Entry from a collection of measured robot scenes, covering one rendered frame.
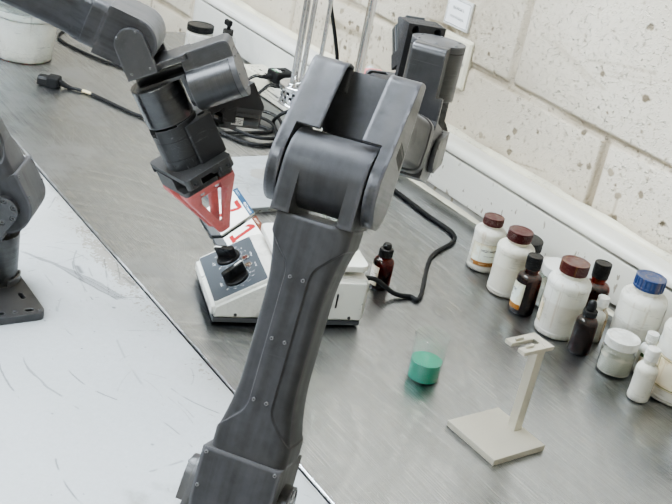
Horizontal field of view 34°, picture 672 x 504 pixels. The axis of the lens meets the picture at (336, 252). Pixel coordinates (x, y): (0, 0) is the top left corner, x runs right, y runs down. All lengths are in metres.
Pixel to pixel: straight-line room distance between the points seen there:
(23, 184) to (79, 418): 0.30
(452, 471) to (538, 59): 0.80
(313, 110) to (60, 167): 0.96
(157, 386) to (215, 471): 0.37
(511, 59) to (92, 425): 0.98
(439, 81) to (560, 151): 0.66
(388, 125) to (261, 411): 0.24
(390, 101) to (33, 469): 0.50
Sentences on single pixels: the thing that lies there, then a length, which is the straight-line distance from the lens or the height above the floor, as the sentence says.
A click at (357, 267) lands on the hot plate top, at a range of 1.37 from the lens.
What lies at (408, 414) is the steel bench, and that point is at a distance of 1.26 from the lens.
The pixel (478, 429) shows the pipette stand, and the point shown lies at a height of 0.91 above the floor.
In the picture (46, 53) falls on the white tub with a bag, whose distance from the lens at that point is 2.26.
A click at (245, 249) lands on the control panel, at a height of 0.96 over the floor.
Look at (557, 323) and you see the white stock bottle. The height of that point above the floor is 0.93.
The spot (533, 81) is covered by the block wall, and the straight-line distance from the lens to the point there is 1.78.
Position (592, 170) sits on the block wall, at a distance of 1.70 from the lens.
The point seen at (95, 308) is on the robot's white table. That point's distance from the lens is 1.36.
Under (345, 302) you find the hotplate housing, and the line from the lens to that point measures 1.38.
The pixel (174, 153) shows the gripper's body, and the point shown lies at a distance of 1.26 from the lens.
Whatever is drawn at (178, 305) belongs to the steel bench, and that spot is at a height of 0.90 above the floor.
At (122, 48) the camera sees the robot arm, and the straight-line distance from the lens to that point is 1.21.
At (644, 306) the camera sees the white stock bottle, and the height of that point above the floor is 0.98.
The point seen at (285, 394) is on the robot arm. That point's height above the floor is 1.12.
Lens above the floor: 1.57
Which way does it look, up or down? 25 degrees down
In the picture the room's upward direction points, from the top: 12 degrees clockwise
